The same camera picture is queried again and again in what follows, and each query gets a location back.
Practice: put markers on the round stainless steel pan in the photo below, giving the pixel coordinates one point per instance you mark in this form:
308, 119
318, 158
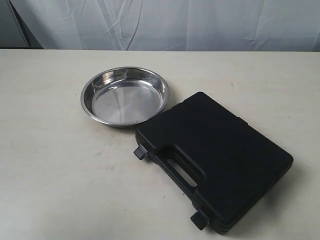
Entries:
124, 97

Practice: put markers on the black plastic tool case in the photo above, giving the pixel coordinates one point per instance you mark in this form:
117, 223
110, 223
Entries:
222, 164

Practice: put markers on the white backdrop curtain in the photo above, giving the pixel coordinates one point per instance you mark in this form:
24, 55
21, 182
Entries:
161, 25

